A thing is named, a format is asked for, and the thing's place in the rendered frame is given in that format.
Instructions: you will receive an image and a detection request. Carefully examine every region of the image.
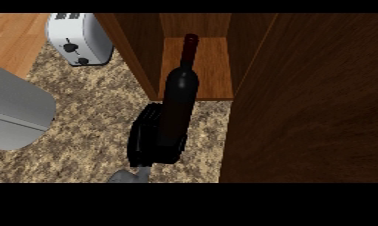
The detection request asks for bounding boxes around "brown wooden cabinet door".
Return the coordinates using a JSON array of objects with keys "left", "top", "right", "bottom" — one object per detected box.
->
[{"left": 217, "top": 13, "right": 378, "bottom": 184}]

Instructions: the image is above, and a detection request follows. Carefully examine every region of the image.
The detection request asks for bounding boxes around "dark wine bottle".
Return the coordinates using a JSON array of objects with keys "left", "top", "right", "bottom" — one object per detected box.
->
[{"left": 155, "top": 33, "right": 201, "bottom": 165}]

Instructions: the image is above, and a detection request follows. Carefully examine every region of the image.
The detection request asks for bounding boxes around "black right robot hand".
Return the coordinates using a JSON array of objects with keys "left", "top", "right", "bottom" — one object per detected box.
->
[{"left": 126, "top": 102, "right": 189, "bottom": 168}]

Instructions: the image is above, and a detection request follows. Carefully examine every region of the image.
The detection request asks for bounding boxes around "brown wooden cabinet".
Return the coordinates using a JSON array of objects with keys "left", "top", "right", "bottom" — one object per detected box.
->
[{"left": 93, "top": 13, "right": 279, "bottom": 102}]

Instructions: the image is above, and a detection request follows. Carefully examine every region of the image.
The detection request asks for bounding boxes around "white toaster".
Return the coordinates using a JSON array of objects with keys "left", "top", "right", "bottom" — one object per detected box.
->
[{"left": 45, "top": 13, "right": 115, "bottom": 67}]

